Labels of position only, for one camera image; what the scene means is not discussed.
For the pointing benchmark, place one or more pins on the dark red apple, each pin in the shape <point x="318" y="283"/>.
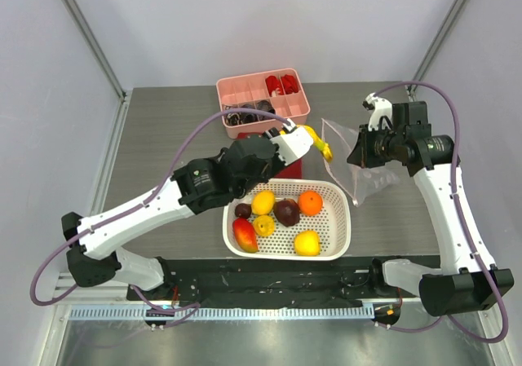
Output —
<point x="287" y="212"/>

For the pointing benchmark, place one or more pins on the yellow lemon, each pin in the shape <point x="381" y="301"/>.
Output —
<point x="263" y="203"/>

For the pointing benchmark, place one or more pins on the dark grey rolled item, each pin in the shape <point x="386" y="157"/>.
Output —
<point x="247" y="117"/>

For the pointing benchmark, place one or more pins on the yellow banana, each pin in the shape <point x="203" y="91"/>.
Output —
<point x="319" y="143"/>

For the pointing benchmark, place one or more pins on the black white patterned item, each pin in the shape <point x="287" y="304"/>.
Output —
<point x="232" y="118"/>

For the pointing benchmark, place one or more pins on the right aluminium frame post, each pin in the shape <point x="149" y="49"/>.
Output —
<point x="450" y="20"/>

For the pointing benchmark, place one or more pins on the small yellow bumpy fruit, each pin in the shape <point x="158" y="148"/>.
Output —
<point x="264" y="225"/>

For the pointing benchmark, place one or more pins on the red yellow mango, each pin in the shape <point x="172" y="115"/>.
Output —
<point x="245" y="235"/>

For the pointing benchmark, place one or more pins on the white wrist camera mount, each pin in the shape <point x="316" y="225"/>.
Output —
<point x="292" y="141"/>
<point x="378" y="109"/>

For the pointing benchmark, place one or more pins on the red item in organizer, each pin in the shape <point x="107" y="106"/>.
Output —
<point x="289" y="84"/>
<point x="274" y="86"/>

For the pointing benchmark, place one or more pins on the clear zip top bag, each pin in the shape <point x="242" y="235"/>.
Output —
<point x="359" y="183"/>

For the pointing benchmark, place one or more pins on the aluminium frame post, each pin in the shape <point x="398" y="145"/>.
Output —
<point x="450" y="20"/>
<point x="89" y="37"/>

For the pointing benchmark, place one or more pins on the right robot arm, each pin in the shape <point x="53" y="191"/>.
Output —
<point x="402" y="132"/>

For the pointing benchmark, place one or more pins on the small dark plum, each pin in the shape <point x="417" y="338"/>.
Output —
<point x="243" y="210"/>

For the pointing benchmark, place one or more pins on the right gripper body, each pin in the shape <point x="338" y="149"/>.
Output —
<point x="363" y="150"/>

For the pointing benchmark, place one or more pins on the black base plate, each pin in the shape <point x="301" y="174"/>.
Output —
<point x="250" y="283"/>

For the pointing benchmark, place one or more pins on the folded red cloth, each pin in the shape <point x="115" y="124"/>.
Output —
<point x="293" y="171"/>

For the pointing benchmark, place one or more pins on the white perforated plastic basket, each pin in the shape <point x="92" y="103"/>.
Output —
<point x="332" y="224"/>

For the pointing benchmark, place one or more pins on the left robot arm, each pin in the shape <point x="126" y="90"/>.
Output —
<point x="202" y="184"/>

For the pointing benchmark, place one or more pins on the pink divided organizer box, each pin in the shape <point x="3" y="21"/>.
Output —
<point x="250" y="89"/>

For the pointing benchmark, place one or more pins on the left aluminium frame post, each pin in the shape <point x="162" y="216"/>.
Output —
<point x="89" y="37"/>

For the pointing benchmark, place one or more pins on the orange fruit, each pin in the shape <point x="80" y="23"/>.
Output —
<point x="310" y="203"/>

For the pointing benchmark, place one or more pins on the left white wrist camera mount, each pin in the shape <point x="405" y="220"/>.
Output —
<point x="292" y="141"/>

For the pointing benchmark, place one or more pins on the dark brown rolled item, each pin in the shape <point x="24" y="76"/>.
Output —
<point x="265" y="106"/>

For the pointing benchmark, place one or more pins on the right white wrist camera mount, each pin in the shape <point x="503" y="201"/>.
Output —
<point x="378" y="109"/>

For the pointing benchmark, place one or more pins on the white slotted cable duct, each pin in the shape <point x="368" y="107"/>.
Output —
<point x="143" y="312"/>

